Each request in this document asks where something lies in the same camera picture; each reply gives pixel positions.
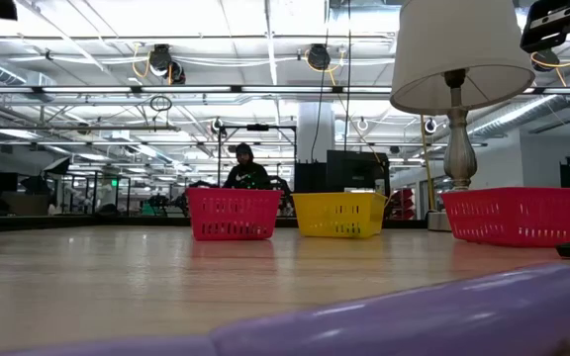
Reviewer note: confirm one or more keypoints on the black equipment box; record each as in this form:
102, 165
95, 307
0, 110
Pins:
310, 178

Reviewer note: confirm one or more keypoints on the black monitor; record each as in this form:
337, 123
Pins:
359, 170

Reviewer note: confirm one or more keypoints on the purple highlighter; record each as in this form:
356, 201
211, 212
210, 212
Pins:
413, 316

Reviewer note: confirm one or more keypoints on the black table frame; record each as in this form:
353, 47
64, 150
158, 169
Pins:
92, 222

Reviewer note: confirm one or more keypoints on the silver ventilation duct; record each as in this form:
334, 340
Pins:
522, 116

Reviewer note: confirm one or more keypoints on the person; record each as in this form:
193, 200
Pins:
248, 173

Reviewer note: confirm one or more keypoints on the red plastic basket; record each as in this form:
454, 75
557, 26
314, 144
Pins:
512, 240
235, 195

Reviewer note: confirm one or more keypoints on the white shade table lamp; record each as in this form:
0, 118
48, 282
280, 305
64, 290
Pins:
453, 49

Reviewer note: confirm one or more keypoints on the red storage bins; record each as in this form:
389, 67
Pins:
404, 198

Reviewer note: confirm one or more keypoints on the yellow plastic basket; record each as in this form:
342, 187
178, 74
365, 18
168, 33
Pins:
314, 217

